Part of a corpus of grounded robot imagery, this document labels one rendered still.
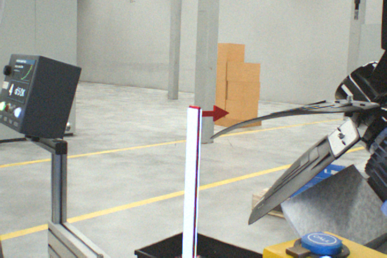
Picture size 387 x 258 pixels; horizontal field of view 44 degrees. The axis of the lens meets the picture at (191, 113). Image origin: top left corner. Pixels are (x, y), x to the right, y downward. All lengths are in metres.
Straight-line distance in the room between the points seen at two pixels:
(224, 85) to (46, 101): 8.22
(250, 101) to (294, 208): 8.43
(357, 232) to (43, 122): 0.74
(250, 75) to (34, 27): 4.13
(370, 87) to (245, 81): 8.20
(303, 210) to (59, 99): 0.64
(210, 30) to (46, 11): 2.38
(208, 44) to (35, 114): 6.00
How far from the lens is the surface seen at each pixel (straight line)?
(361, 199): 0.89
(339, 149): 1.00
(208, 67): 7.10
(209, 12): 7.12
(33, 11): 7.27
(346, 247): 0.53
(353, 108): 0.85
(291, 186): 1.02
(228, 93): 9.28
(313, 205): 0.88
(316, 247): 0.50
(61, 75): 1.20
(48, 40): 7.35
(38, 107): 1.19
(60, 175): 1.18
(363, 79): 0.97
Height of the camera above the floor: 1.26
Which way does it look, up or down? 6 degrees down
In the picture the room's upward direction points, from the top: 2 degrees clockwise
